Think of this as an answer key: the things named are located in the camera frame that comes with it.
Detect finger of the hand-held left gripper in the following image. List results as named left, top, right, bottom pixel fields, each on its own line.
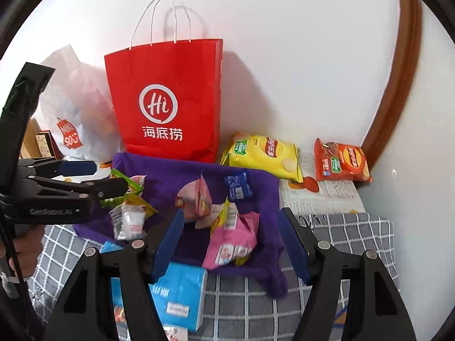
left=16, top=158, right=97, bottom=178
left=32, top=177, right=129, bottom=203

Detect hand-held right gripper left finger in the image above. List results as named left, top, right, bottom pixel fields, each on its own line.
left=44, top=208, right=185, bottom=341

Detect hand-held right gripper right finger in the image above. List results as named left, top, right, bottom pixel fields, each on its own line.
left=279, top=208, right=416, bottom=341

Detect green snack packet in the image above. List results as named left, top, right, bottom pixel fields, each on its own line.
left=100, top=169, right=144, bottom=207

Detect pink white snack packet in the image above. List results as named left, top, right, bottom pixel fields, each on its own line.
left=195, top=204, right=223, bottom=230

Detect pink red snack packet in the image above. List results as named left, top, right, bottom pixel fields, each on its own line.
left=177, top=174, right=213, bottom=223

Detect large pink snack packet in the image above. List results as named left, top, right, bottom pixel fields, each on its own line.
left=202, top=211, right=260, bottom=270

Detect yellow white snack packet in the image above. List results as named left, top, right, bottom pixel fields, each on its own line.
left=210, top=201, right=239, bottom=237

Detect dark blue snack packet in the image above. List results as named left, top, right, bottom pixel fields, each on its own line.
left=223, top=170, right=254, bottom=202

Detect person's left hand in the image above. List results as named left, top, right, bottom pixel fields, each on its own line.
left=9, top=225, right=45, bottom=278

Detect wooden headboard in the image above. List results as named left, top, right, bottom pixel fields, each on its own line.
left=19, top=117, right=43, bottom=159

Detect brown framed board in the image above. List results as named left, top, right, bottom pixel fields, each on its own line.
left=34, top=131, right=65, bottom=159

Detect blue tissue pack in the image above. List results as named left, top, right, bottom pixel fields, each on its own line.
left=101, top=242, right=208, bottom=331

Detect purple towel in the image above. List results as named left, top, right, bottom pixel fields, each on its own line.
left=73, top=152, right=288, bottom=299

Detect white plastic shopping bag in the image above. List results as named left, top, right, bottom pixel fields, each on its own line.
left=39, top=44, right=121, bottom=162

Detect grey checkered cloth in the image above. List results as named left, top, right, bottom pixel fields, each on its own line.
left=26, top=211, right=395, bottom=341

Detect yellow potato chip bag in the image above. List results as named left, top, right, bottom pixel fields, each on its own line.
left=220, top=132, right=304, bottom=183

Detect orange potato chip bag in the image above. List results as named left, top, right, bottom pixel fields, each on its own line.
left=313, top=138, right=373, bottom=183

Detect red paper shopping bag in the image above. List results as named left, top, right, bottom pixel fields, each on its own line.
left=104, top=0, right=224, bottom=164

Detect brown wooden door frame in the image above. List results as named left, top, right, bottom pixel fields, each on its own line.
left=361, top=0, right=422, bottom=182

